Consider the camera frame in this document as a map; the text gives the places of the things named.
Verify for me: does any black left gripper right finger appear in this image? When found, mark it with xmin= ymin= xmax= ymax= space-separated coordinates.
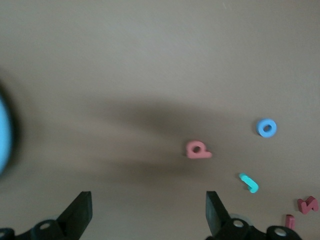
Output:
xmin=205 ymin=190 xmax=301 ymax=240

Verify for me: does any pink foam letter p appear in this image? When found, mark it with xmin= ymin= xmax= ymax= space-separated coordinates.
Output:
xmin=185 ymin=139 xmax=213 ymax=160

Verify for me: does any teal foam letter j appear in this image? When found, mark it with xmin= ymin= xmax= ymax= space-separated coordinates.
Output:
xmin=238 ymin=172 xmax=260 ymax=194

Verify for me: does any blue plate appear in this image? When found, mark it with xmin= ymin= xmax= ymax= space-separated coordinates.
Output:
xmin=0 ymin=84 xmax=15 ymax=179

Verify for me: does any dark red foam letter l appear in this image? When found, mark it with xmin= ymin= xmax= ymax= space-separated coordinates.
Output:
xmin=284 ymin=214 xmax=296 ymax=231

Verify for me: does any blue foam letter o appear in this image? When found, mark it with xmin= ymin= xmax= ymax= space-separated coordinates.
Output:
xmin=255 ymin=117 xmax=278 ymax=138

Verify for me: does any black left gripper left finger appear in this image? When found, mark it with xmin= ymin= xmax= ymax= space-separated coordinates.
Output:
xmin=0 ymin=191 xmax=94 ymax=240

